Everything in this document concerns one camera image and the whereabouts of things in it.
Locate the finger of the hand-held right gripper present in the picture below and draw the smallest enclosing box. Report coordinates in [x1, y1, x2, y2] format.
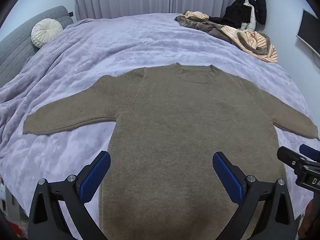
[277, 146, 309, 167]
[299, 144, 320, 161]

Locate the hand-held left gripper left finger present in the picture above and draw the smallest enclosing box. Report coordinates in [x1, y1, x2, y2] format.
[27, 151, 111, 240]

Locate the person's right hand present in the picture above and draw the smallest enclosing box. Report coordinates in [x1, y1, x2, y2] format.
[298, 199, 319, 240]

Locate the small cream striped garment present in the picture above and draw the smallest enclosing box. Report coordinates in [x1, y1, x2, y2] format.
[184, 10, 210, 20]

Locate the black puffer jacket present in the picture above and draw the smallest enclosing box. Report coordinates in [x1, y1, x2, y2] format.
[209, 0, 267, 30]

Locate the white framed curved monitor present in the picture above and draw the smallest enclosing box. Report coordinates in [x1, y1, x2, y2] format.
[296, 9, 320, 68]

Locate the large cream striped garment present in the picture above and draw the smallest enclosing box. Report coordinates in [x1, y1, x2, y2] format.
[221, 26, 278, 64]

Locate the olive brown knit sweater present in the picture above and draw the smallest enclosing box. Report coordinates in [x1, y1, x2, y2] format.
[23, 63, 320, 240]

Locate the lilac plush blanket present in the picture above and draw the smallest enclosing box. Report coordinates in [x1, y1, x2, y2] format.
[0, 12, 316, 230]

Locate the grey quilted headboard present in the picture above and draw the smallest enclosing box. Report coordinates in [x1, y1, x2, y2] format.
[0, 5, 79, 88]

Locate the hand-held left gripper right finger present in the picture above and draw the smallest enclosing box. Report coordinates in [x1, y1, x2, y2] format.
[212, 151, 297, 240]

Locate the white round pleated pillow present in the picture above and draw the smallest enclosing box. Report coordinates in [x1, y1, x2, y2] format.
[31, 18, 63, 48]

